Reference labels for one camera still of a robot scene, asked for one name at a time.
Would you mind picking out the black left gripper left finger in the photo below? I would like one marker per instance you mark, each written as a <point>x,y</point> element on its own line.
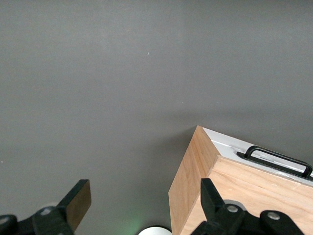
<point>78,200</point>

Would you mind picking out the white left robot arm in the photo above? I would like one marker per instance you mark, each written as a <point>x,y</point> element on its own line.
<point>155,231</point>

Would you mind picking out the white-fronted wooden drawer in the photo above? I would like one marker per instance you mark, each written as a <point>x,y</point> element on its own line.
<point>225,147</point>

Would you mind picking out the light wooden drawer cabinet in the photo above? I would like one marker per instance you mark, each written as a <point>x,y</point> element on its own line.
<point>256,191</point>

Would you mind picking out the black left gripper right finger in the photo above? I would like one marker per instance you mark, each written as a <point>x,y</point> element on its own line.
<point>211,200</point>

